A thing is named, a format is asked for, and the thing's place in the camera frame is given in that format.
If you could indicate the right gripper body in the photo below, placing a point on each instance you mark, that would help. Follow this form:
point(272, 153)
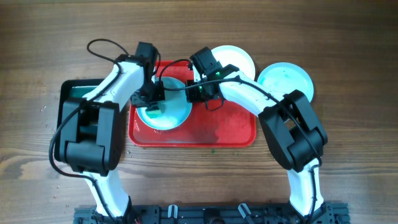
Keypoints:
point(195, 93)

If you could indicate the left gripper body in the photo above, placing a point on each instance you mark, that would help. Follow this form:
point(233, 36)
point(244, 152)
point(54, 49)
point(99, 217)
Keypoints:
point(148, 96)

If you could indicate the green scrubbing sponge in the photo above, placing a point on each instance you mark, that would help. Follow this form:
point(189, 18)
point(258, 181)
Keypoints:
point(154, 109)

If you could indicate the pale green plate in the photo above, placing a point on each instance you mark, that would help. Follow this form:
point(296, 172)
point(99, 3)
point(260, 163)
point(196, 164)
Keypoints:
point(172, 112)
point(283, 78)

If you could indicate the white plate with stain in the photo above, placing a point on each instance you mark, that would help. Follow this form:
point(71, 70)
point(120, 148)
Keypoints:
point(229, 54)

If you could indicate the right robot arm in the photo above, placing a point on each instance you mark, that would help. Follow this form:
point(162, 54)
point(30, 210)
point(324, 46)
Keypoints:
point(293, 132)

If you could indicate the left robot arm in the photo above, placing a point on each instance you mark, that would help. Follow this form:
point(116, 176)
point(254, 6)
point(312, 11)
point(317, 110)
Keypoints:
point(126, 77)

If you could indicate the red plastic tray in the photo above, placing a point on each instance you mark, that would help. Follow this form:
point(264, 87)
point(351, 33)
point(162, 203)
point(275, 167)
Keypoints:
point(217, 124)

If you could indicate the black water tray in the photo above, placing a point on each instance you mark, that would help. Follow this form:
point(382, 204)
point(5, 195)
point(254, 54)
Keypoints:
point(66, 90)

